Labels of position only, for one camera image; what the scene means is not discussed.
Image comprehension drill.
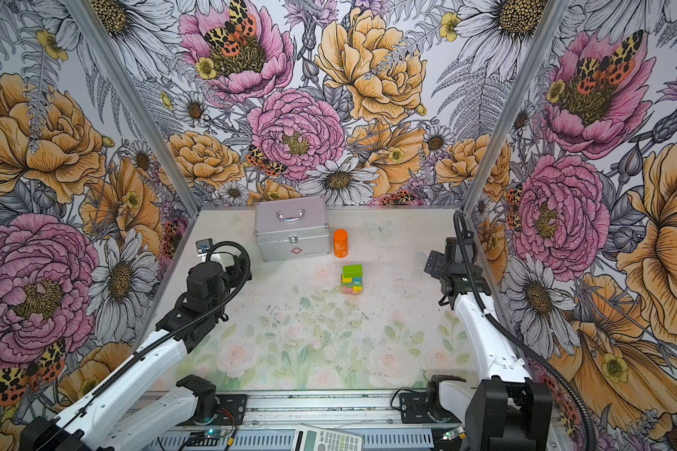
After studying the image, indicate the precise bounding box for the green cube block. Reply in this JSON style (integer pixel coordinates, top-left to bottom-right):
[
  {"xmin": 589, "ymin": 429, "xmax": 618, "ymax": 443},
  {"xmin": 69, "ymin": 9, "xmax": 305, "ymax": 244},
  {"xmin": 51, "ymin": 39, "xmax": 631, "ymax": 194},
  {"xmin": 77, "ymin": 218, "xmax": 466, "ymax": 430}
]
[{"xmin": 342, "ymin": 264, "xmax": 363, "ymax": 279}]

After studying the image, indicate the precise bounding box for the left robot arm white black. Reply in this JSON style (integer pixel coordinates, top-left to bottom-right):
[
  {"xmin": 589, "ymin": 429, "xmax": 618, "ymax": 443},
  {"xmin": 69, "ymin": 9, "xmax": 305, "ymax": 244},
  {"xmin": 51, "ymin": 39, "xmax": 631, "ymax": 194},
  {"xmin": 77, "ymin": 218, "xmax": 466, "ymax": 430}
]
[{"xmin": 19, "ymin": 241, "xmax": 251, "ymax": 450}]

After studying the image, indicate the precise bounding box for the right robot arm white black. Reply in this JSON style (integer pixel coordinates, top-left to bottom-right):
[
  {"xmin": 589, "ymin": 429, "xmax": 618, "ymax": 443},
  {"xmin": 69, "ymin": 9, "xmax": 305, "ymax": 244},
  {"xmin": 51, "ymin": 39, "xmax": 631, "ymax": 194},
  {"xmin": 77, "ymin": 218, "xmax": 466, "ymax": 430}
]
[{"xmin": 425, "ymin": 238, "xmax": 553, "ymax": 450}]

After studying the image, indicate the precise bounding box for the silver aluminium case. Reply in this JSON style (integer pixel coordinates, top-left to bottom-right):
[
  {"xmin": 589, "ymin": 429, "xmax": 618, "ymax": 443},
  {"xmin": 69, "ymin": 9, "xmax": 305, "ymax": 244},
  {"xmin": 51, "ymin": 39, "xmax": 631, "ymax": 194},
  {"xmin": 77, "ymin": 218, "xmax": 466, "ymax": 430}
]
[{"xmin": 254, "ymin": 197, "xmax": 330, "ymax": 262}]

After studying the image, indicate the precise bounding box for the orange cylinder bottle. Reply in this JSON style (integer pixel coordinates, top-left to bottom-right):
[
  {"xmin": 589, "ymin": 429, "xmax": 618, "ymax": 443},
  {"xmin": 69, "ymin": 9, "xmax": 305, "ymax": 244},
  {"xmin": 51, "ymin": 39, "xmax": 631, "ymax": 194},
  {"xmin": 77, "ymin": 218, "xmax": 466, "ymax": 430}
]
[{"xmin": 333, "ymin": 229, "xmax": 349, "ymax": 259}]

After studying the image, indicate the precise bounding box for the grey calculator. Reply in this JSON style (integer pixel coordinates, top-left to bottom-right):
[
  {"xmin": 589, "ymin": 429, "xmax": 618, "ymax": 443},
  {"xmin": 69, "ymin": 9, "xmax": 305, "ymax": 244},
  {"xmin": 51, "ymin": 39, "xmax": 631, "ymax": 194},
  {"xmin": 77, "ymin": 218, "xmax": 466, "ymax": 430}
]
[{"xmin": 291, "ymin": 425, "xmax": 364, "ymax": 451}]

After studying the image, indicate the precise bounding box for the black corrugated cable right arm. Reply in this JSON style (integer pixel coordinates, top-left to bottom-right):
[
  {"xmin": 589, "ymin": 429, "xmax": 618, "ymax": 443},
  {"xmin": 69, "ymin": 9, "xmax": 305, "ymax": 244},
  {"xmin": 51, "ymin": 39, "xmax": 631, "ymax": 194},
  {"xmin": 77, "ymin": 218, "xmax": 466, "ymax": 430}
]
[{"xmin": 452, "ymin": 210, "xmax": 598, "ymax": 451}]

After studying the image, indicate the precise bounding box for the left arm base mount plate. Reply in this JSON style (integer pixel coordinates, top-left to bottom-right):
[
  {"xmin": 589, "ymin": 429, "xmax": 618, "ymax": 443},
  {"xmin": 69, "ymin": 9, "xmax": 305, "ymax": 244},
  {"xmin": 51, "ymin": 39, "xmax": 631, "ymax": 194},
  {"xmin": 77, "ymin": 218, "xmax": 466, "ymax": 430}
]
[{"xmin": 209, "ymin": 393, "xmax": 248, "ymax": 427}]

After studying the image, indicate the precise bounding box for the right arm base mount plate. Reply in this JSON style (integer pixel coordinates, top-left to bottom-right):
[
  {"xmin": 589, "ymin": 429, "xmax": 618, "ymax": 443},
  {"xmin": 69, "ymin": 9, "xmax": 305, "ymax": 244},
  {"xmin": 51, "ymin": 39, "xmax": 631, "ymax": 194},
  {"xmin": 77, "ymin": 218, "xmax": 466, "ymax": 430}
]
[{"xmin": 391, "ymin": 390, "xmax": 443, "ymax": 425}]

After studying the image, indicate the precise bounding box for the aluminium front rail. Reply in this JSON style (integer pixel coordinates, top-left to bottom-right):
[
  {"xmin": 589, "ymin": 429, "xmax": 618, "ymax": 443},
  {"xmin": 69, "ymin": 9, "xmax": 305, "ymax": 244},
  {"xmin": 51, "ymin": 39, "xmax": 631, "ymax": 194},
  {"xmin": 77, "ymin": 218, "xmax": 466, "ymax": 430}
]
[{"xmin": 81, "ymin": 387, "xmax": 560, "ymax": 430}]

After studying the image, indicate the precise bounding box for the aluminium frame corner post right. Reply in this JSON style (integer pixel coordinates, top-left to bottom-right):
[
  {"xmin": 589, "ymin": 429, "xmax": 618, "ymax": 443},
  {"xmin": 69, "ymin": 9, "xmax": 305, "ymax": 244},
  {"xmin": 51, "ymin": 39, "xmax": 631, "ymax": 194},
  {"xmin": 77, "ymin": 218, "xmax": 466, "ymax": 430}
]
[{"xmin": 461, "ymin": 0, "xmax": 571, "ymax": 217}]

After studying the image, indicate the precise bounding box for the aluminium frame corner post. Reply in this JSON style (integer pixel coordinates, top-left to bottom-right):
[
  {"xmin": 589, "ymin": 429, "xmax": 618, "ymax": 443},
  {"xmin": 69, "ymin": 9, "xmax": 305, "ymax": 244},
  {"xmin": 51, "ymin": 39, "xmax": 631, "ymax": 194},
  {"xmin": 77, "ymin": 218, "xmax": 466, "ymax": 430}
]
[
  {"xmin": 66, "ymin": 1, "xmax": 201, "ymax": 218},
  {"xmin": 461, "ymin": 0, "xmax": 571, "ymax": 217}
]

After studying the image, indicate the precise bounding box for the aluminium frame corner post left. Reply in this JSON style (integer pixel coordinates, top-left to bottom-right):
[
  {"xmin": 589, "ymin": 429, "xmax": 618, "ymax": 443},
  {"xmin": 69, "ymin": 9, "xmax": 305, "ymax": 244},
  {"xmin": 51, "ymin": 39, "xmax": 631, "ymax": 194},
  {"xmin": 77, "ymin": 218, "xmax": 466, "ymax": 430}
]
[{"xmin": 66, "ymin": 1, "xmax": 201, "ymax": 218}]

